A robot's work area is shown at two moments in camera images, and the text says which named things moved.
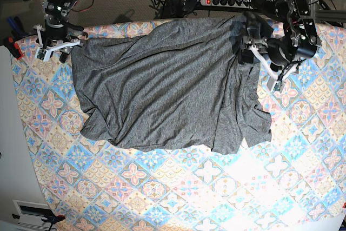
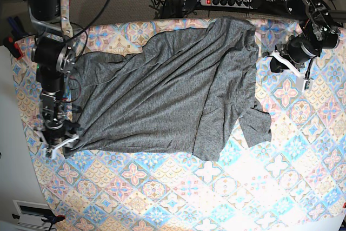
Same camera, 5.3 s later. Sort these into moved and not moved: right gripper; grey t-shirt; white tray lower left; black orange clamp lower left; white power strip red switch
Moved: right gripper; grey t-shirt
Not moved: white tray lower left; black orange clamp lower left; white power strip red switch
